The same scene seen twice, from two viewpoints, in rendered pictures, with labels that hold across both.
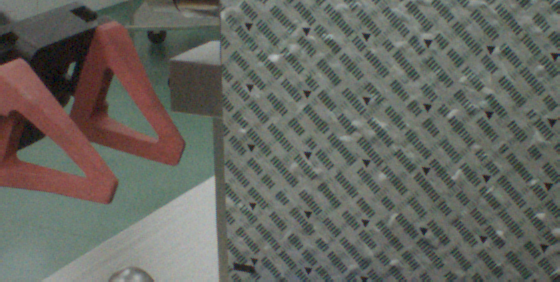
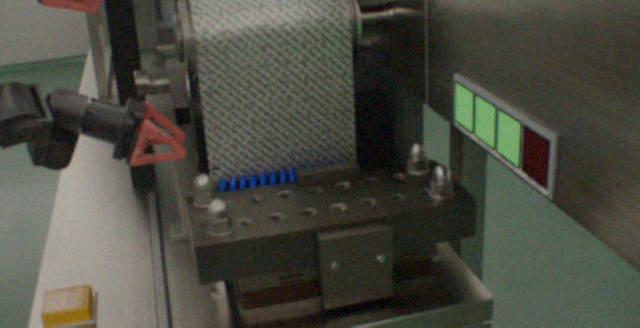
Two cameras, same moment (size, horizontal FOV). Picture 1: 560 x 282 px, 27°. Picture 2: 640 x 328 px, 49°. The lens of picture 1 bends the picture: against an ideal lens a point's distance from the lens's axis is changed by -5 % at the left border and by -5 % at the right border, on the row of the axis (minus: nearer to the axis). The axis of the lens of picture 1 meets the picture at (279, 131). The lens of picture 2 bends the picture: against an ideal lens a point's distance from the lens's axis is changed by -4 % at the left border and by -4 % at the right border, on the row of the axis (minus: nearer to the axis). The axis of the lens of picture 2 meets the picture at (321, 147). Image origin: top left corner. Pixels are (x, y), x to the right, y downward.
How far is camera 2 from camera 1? 0.68 m
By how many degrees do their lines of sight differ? 37
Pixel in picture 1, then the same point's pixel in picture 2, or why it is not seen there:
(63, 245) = not seen: outside the picture
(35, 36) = (138, 111)
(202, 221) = (83, 183)
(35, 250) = not seen: outside the picture
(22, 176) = (152, 158)
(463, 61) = (279, 87)
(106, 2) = not seen: outside the picture
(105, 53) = (150, 112)
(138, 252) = (74, 202)
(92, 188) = (178, 154)
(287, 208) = (228, 144)
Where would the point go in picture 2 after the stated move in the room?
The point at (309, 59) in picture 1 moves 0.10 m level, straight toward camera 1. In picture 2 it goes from (231, 98) to (269, 112)
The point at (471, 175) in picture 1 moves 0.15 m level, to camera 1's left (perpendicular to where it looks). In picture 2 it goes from (285, 119) to (202, 146)
